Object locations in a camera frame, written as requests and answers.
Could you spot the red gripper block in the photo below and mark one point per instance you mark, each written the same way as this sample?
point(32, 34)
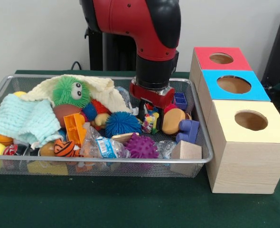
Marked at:
point(154, 98)

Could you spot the yellow multicolour knot toy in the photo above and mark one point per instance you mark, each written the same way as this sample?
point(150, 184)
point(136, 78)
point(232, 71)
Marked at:
point(150, 121)

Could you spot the cream waffle cloth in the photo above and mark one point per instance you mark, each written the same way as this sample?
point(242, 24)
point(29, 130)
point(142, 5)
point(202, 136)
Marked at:
point(106, 93)

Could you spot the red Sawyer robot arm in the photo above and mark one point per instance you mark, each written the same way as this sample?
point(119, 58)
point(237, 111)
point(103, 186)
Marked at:
point(140, 23)

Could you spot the shallow clear mesh bin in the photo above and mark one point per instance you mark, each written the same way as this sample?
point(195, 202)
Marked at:
point(140, 169)

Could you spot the wooden box with three holes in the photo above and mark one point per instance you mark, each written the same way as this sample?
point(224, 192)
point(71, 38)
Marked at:
point(246, 166)

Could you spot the round tan wooden disc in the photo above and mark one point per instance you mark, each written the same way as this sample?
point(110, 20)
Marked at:
point(174, 121)

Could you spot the blue spiky ball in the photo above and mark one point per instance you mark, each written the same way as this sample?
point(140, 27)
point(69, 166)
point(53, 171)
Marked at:
point(123, 124)

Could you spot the purple spiky ball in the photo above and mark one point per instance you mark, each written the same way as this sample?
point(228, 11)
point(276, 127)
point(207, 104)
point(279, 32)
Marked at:
point(142, 147)

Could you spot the purple toy block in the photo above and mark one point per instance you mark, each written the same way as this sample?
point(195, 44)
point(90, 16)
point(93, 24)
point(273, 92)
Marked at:
point(189, 131)

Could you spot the plain wooden cube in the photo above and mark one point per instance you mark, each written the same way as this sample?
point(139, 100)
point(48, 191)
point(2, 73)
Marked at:
point(187, 150)

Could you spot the crushed clear plastic bottle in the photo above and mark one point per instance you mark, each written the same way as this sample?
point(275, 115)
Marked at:
point(104, 145)

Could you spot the green fuzzy googly-eyed toy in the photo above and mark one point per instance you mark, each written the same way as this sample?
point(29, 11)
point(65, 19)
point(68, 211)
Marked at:
point(64, 91)

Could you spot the light blue waffle cloth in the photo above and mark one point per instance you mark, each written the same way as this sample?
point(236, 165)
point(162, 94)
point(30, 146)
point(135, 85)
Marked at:
point(23, 116)

